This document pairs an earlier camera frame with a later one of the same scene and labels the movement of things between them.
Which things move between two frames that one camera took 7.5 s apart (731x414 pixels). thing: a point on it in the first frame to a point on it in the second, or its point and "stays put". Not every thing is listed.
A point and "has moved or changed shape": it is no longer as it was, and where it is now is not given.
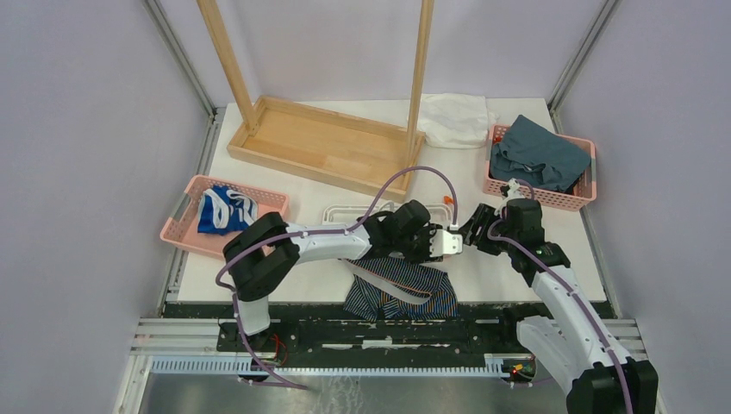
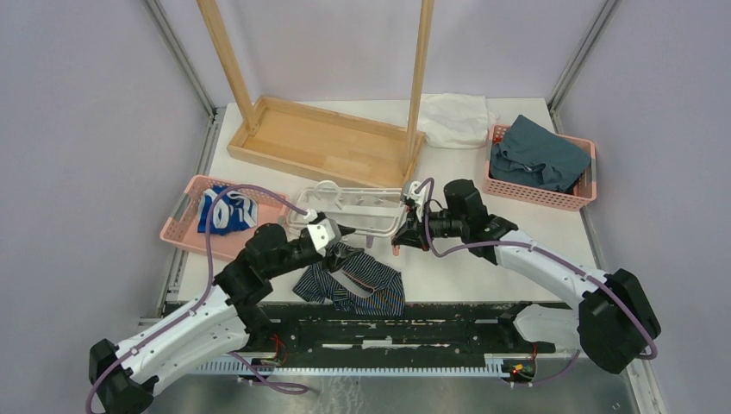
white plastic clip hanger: [349, 214] has moved or changed shape
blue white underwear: [222, 210] stays put
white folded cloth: [454, 121] stays put
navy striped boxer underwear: [367, 299] to [387, 298]
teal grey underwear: [536, 157] stays put
